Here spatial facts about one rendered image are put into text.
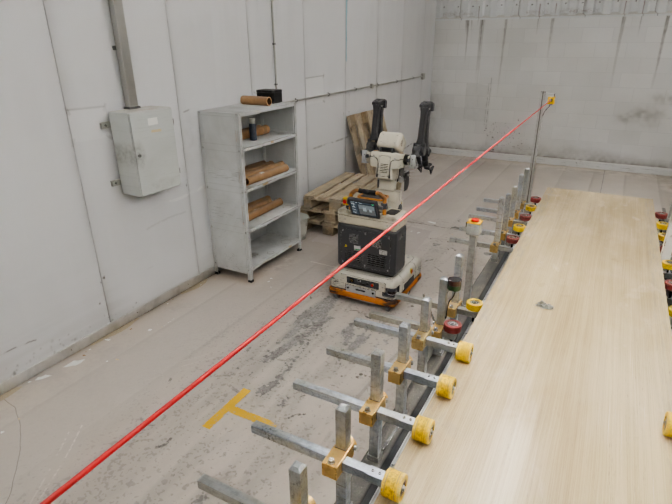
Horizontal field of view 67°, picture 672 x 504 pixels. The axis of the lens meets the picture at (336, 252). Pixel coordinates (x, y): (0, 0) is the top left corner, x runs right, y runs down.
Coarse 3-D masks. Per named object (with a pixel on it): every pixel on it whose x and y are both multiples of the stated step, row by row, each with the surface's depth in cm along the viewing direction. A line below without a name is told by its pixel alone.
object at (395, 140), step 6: (384, 132) 425; (390, 132) 423; (396, 132) 422; (378, 138) 426; (384, 138) 422; (390, 138) 420; (396, 138) 418; (402, 138) 419; (378, 144) 423; (384, 144) 420; (390, 144) 418; (396, 144) 416; (402, 144) 421; (396, 150) 420; (402, 150) 424
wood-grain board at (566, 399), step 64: (576, 192) 426; (512, 256) 303; (576, 256) 302; (640, 256) 301; (512, 320) 234; (576, 320) 234; (640, 320) 233; (512, 384) 191; (576, 384) 191; (640, 384) 190; (448, 448) 162; (512, 448) 161; (576, 448) 161; (640, 448) 161
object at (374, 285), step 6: (342, 276) 430; (348, 276) 427; (354, 276) 424; (348, 282) 429; (354, 282) 426; (360, 282) 423; (366, 282) 420; (372, 282) 417; (378, 282) 414; (372, 288) 419; (378, 288) 416; (384, 288) 413
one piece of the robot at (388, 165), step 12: (372, 156) 424; (384, 156) 420; (396, 156) 415; (384, 168) 422; (396, 168) 417; (384, 180) 431; (396, 180) 434; (384, 192) 436; (396, 192) 431; (396, 204) 434
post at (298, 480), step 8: (296, 464) 128; (304, 464) 128; (288, 472) 128; (296, 472) 126; (304, 472) 128; (296, 480) 127; (304, 480) 129; (296, 488) 128; (304, 488) 130; (296, 496) 130; (304, 496) 131
